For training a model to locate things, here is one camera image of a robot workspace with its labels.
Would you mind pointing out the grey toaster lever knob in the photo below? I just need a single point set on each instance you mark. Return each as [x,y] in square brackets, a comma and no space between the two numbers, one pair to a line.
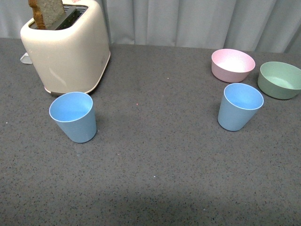
[25,59]

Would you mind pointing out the slice of toast bread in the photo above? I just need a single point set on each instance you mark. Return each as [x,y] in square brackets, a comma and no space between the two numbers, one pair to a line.
[46,12]

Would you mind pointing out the pink bowl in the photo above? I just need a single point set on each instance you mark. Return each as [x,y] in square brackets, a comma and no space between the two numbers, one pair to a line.
[230,65]

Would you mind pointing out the green bowl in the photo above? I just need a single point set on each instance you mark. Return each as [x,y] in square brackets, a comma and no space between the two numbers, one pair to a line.
[279,80]

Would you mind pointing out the cream white toaster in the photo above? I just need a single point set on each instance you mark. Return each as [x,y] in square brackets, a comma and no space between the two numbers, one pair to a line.
[74,58]

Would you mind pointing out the blue cup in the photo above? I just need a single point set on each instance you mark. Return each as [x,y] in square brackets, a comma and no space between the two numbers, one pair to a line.
[75,115]
[239,104]

